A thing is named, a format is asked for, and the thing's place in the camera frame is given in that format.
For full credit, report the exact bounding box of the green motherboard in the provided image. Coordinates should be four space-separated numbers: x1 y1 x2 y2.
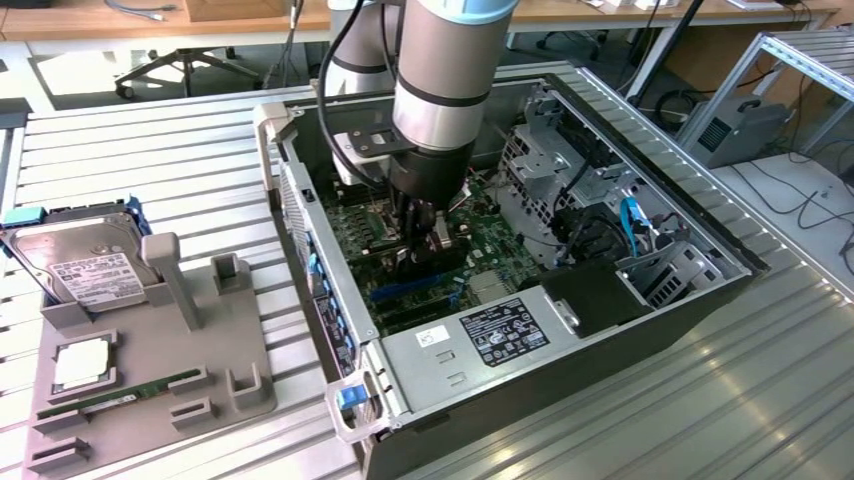
324 172 546 336

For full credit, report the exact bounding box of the silver CPU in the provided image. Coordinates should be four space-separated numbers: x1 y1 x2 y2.
52 339 112 389

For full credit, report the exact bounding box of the aluminium frame rack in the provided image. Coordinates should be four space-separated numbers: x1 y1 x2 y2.
672 27 854 156

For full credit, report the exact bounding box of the black plastic shroud box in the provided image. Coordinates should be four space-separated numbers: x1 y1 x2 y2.
540 263 655 339

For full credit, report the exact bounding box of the black office chair base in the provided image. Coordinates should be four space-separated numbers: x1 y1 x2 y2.
536 28 610 62
112 47 261 99

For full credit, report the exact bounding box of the hard drive in blue caddy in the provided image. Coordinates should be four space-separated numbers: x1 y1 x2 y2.
0 195 155 261

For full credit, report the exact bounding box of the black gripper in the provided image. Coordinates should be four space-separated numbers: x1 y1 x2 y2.
387 141 476 274

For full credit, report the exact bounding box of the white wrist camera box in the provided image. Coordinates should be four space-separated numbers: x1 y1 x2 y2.
331 127 419 187

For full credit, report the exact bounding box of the black hanging cable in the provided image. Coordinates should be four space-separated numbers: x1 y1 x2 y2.
264 0 306 90

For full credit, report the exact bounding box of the silver hard disk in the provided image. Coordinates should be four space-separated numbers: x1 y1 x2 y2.
0 213 165 314

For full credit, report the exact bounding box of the wooden desk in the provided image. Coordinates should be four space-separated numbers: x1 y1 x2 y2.
510 0 842 36
0 0 335 42

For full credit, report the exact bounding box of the black wire bundle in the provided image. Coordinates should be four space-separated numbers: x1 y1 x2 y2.
552 207 632 264

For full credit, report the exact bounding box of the blue cable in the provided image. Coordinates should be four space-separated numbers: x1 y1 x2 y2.
104 0 180 22

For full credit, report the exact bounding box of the green RAM stick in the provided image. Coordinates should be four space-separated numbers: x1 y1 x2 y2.
36 368 201 419

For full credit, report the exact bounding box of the blue case handle latch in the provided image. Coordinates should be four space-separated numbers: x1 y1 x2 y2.
335 387 368 412

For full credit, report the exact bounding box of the black floor cable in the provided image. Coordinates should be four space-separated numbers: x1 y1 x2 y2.
730 152 854 236

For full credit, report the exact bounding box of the brown box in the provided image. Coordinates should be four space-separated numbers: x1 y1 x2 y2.
184 0 299 22

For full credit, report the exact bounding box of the blue wire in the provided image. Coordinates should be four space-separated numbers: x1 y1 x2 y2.
619 196 648 259

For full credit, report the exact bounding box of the graphics card with metal bracket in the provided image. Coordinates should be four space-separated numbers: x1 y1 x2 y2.
351 244 466 287

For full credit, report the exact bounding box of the metal disk bay cage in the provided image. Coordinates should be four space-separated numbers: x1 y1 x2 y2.
496 84 642 266

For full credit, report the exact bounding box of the silver chipset heat sink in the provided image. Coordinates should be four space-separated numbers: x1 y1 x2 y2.
466 273 515 301

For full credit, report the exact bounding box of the grey parts rack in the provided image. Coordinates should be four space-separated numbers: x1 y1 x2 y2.
24 232 279 476

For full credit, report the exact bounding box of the blue expansion slot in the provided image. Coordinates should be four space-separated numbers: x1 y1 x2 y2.
368 272 450 301

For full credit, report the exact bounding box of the grey device with handle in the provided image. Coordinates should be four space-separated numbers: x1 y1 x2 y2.
692 94 793 169

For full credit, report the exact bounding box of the open black PC case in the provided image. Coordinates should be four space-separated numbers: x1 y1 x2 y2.
256 72 773 480

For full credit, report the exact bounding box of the grey power supply unit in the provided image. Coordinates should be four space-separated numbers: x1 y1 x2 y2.
379 294 582 416

